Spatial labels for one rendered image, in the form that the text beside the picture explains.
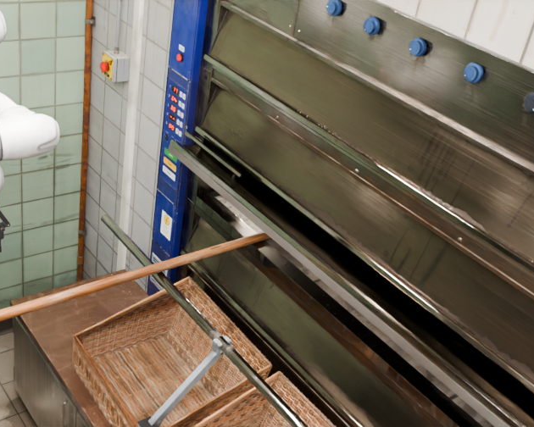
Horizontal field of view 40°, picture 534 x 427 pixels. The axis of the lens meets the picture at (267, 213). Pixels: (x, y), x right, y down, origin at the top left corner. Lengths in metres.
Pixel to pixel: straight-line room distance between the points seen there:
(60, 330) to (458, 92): 1.85
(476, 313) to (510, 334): 0.10
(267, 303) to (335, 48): 0.92
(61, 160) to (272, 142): 1.42
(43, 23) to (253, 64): 1.16
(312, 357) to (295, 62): 0.92
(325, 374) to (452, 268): 0.65
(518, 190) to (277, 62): 0.87
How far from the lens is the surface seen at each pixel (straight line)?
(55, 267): 3.81
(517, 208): 1.74
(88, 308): 3.11
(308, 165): 2.21
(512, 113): 1.72
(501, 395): 1.84
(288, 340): 2.46
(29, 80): 3.28
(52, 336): 2.98
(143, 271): 2.27
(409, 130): 1.91
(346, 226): 2.10
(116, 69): 3.01
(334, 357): 2.34
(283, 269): 2.41
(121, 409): 2.53
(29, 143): 1.96
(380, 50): 1.96
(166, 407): 2.15
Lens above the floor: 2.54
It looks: 30 degrees down
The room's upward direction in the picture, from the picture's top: 10 degrees clockwise
